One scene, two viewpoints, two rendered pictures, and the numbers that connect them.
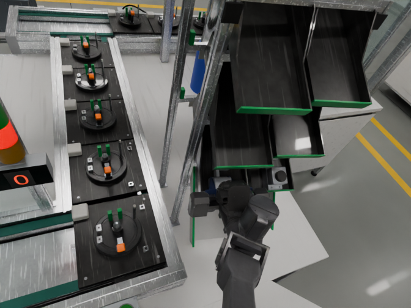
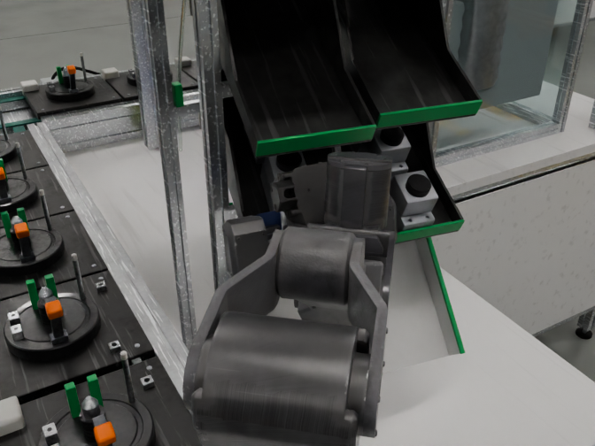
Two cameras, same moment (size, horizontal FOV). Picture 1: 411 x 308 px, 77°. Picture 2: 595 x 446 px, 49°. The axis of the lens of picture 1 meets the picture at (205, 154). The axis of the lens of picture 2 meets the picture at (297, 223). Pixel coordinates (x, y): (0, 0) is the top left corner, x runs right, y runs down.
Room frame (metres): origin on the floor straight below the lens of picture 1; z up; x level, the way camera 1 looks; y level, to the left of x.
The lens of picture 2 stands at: (-0.27, -0.12, 1.63)
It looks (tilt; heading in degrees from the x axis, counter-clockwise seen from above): 31 degrees down; 5
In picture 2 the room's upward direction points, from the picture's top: straight up
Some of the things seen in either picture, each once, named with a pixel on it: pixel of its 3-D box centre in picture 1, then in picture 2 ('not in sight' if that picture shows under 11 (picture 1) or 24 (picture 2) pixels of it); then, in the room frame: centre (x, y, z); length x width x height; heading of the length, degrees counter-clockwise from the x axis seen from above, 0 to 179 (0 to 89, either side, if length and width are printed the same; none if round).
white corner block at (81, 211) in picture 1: (80, 212); (4, 421); (0.30, 0.31, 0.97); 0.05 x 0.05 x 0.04; 35
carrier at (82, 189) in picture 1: (105, 160); (49, 308); (0.49, 0.32, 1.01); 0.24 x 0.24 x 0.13; 35
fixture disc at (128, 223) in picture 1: (118, 233); (97, 438); (0.28, 0.18, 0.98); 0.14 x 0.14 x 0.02
